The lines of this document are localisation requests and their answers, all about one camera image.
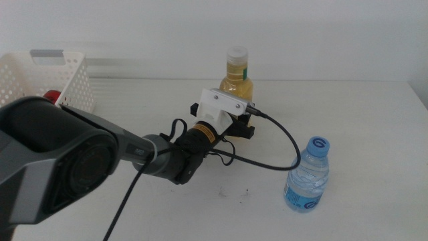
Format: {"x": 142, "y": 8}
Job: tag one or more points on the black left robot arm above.
{"x": 50, "y": 140}

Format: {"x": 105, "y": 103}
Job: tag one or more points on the yellow juice bottle white cap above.
{"x": 237, "y": 73}

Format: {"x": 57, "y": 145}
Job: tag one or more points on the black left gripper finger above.
{"x": 195, "y": 109}
{"x": 245, "y": 130}

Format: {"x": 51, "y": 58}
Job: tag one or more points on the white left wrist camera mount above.
{"x": 219, "y": 103}

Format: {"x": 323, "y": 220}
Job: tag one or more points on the clear water bottle blue cap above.
{"x": 307, "y": 177}

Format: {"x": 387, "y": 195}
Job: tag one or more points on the red soda can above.
{"x": 53, "y": 96}

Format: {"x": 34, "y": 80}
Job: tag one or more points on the white perforated plastic basket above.
{"x": 77, "y": 83}

